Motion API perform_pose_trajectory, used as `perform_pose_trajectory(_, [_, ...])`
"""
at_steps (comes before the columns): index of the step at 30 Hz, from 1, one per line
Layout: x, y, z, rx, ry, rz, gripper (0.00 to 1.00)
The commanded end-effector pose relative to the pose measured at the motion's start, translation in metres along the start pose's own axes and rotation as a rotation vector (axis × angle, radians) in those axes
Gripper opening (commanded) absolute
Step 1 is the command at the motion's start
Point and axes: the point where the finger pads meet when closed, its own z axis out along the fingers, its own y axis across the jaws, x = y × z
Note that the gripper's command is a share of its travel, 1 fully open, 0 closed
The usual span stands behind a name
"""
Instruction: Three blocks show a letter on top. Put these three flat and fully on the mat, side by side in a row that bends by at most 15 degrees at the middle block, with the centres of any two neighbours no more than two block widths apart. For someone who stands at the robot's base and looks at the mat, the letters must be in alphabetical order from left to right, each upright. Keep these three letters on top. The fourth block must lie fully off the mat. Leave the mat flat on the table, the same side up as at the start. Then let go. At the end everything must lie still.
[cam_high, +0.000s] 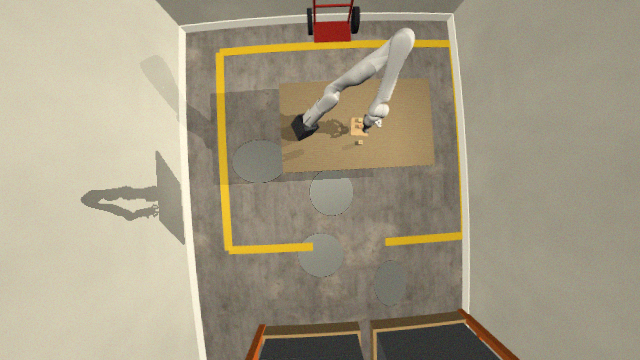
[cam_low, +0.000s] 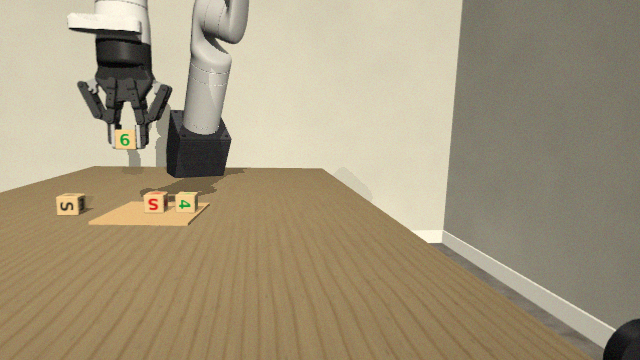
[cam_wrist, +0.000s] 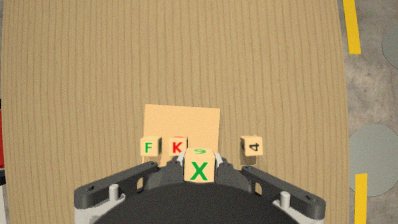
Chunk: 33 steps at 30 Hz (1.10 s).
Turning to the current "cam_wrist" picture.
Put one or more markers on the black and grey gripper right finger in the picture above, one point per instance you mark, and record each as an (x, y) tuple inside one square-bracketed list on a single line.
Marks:
[(303, 206)]

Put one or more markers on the tan square mat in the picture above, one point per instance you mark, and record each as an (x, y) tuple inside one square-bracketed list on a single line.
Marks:
[(201, 125)]

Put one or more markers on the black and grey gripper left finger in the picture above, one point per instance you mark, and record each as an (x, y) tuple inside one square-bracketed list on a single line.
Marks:
[(94, 199)]

